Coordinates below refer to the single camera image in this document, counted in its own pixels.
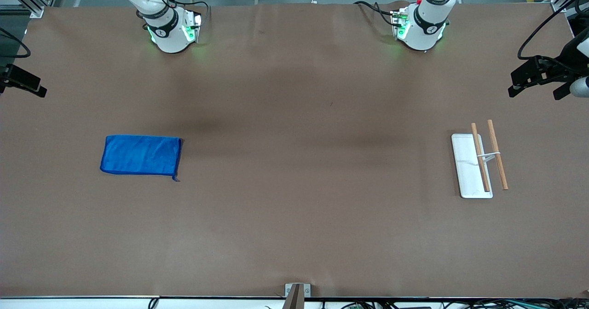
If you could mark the left base connector block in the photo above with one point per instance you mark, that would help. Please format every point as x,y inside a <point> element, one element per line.
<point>400,23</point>

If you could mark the blue cloth towel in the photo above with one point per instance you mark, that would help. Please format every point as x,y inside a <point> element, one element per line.
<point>138,154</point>

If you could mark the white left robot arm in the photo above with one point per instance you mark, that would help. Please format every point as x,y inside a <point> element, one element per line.
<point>425,32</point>

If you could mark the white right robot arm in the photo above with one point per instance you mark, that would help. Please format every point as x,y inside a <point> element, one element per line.
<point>168,37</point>

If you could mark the base connector block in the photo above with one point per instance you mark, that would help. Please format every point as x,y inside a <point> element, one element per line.
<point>193,26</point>
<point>400,23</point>

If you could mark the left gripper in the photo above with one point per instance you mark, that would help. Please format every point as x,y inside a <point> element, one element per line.
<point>555,69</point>

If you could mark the brown paper table cover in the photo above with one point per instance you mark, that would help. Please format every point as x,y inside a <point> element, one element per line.
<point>294,207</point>

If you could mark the right base connector block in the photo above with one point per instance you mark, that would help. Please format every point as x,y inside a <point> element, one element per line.
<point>193,26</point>

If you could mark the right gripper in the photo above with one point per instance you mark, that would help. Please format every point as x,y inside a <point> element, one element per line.
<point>13,77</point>

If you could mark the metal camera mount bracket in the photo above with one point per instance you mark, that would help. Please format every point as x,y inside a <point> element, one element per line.
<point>294,293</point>

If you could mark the white towel rack wooden bars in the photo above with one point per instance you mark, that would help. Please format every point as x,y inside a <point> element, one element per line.
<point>467,171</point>

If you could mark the white table frame edge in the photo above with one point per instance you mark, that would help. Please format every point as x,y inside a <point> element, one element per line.
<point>69,303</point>

